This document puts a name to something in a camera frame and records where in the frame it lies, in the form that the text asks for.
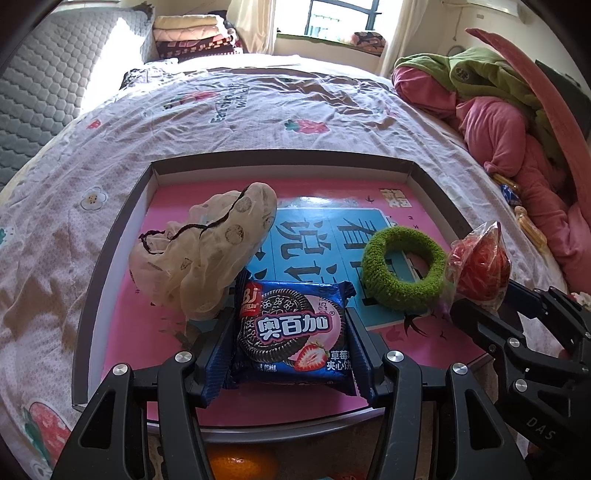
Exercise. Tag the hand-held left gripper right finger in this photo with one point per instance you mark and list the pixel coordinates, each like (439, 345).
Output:
(360, 364)

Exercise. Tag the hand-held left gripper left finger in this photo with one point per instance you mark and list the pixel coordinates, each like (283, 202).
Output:
(217, 364)

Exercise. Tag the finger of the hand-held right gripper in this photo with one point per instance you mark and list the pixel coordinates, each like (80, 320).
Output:
(535, 295)
(480, 323)

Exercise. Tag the plastic red snack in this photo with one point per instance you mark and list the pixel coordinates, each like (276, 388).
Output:
(480, 267)

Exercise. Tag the blue sandwich cookie packet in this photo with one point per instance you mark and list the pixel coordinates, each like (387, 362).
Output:
(286, 332)

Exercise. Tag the orange tangerine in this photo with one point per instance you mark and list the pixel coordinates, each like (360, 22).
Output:
(240, 468)

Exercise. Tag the beige mesh cloth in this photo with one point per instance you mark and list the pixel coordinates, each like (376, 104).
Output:
(207, 258)

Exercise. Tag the shallow grey cardboard box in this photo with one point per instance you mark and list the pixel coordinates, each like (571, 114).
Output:
(115, 258)

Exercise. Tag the red and white scrunchie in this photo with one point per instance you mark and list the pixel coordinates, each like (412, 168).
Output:
(581, 300)

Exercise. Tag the clear yellow biscuit packet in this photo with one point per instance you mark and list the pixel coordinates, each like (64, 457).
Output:
(531, 228)

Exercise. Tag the blue snack packet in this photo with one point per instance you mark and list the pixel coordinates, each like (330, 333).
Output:
(510, 194)

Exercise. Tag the pink quilt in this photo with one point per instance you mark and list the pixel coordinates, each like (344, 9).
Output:
(498, 124)

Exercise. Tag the pink book with blue label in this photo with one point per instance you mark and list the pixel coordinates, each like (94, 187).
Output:
(323, 189)

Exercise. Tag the long pink ribbed cushion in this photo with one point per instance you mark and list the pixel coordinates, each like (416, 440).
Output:
(531, 78)

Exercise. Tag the black flat television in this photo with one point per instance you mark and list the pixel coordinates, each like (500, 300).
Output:
(561, 76)

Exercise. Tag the green blanket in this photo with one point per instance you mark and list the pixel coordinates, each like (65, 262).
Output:
(475, 74)

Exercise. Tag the strawberry printed bedsheet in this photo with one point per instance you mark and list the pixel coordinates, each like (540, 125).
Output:
(277, 106)

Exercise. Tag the cream curtain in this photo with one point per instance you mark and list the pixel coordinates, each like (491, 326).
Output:
(408, 32)
(254, 23)

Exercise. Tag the dark patterned small cushion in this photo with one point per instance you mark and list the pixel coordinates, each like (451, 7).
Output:
(369, 41)

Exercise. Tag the dark patterned folded blanket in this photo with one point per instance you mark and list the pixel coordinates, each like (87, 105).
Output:
(198, 50)

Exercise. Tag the grey quilted headboard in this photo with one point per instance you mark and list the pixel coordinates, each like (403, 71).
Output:
(55, 83)

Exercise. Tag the pink folded blanket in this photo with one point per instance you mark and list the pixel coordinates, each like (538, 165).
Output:
(189, 36)

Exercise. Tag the dark framed window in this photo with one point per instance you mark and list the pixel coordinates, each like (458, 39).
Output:
(351, 18)

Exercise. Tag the cream folded blanket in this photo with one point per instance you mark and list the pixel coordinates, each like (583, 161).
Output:
(184, 22)

